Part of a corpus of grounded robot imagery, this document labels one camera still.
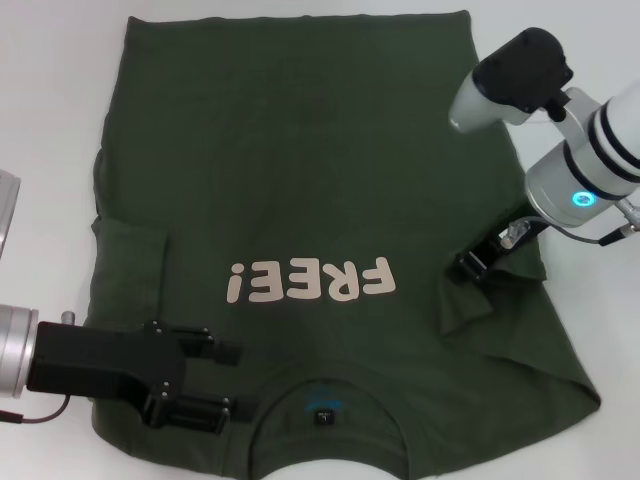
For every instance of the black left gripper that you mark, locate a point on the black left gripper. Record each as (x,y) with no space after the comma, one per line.
(100,360)

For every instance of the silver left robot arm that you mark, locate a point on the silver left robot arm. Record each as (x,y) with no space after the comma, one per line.
(15,350)

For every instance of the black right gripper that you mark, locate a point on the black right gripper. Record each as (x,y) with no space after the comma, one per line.
(520,242)

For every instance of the dark green FREE! t-shirt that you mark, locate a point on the dark green FREE! t-shirt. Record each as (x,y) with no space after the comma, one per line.
(300,200)

